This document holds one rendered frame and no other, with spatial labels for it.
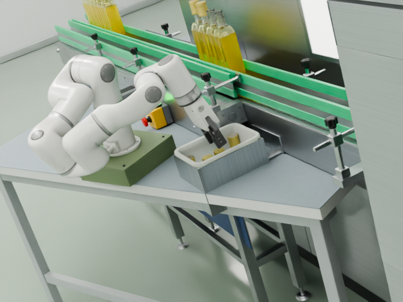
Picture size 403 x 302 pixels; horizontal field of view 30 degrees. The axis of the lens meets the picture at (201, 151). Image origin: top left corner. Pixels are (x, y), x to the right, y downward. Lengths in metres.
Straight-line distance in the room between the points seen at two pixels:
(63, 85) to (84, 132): 0.28
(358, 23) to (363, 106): 0.18
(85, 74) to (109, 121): 0.29
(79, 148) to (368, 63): 0.98
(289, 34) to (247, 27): 0.26
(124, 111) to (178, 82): 0.17
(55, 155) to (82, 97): 0.21
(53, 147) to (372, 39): 1.12
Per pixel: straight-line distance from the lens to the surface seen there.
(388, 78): 1.35
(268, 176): 2.12
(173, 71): 2.05
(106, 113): 2.07
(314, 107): 2.00
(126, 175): 2.30
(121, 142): 2.39
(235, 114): 2.32
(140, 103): 2.02
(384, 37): 1.32
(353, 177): 1.78
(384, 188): 1.52
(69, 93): 2.29
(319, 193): 1.97
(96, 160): 2.13
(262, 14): 2.41
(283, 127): 2.16
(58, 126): 2.24
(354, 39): 1.39
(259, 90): 2.25
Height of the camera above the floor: 1.68
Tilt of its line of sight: 23 degrees down
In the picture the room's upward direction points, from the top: 17 degrees counter-clockwise
